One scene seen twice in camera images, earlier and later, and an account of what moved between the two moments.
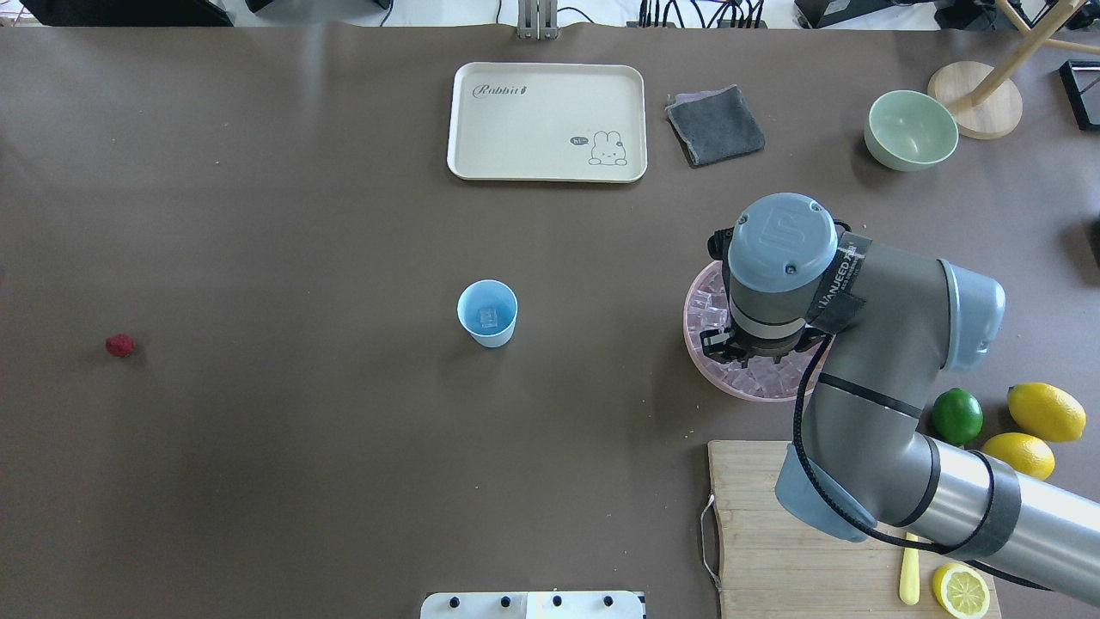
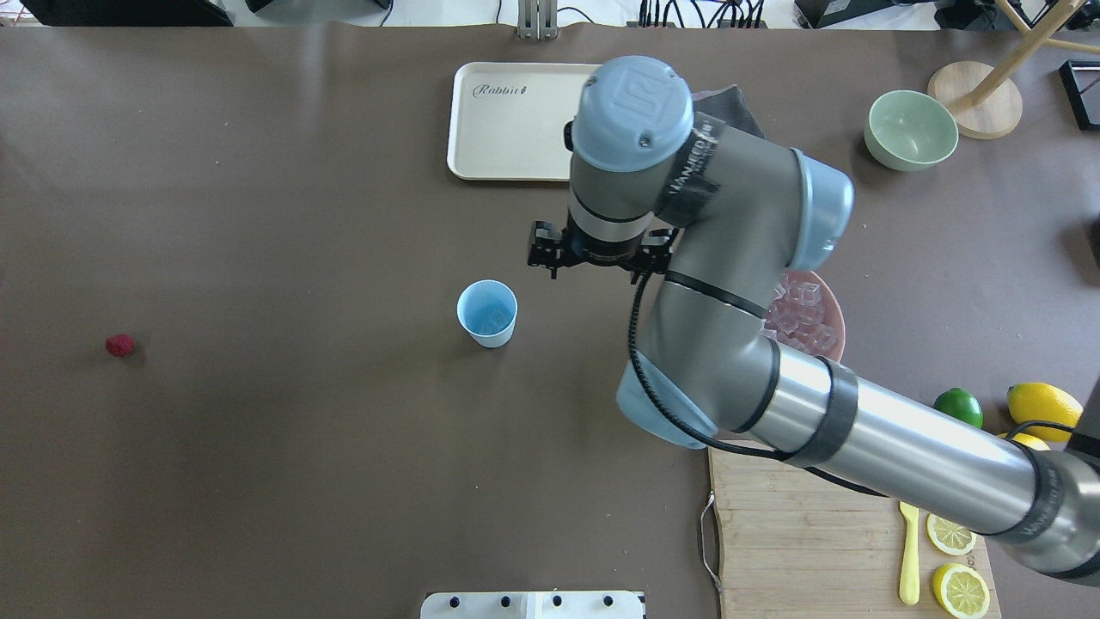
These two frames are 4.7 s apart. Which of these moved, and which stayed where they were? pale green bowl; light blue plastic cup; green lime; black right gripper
Moved: black right gripper
Stayed: green lime; pale green bowl; light blue plastic cup
